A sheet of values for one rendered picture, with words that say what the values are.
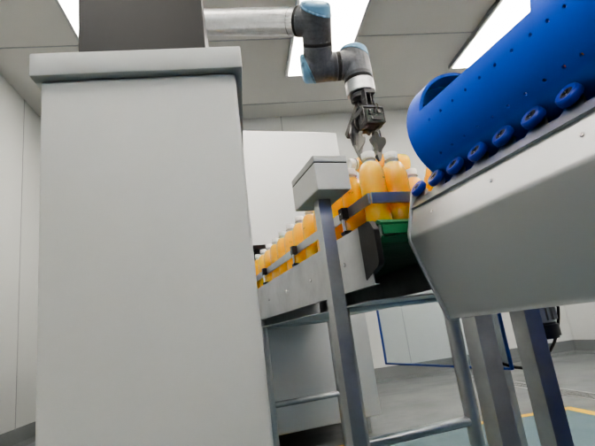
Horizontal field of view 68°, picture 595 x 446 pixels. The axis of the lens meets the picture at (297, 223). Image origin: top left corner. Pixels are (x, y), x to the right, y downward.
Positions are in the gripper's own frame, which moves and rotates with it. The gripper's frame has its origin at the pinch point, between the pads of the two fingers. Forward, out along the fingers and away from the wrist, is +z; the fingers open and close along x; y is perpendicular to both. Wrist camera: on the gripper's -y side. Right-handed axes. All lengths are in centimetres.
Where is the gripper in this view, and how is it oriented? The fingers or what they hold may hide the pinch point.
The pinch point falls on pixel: (369, 158)
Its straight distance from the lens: 137.3
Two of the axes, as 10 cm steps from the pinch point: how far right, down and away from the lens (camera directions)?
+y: 3.0, -2.7, -9.1
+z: 1.3, 9.6, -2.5
